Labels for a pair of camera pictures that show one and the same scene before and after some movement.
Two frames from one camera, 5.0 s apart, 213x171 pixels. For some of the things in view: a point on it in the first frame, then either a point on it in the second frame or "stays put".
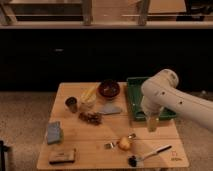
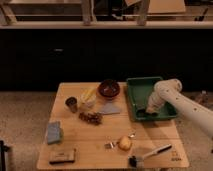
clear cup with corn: (87, 97) stays put
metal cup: (72, 103) stays put
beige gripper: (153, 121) to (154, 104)
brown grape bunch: (91, 117) stays put
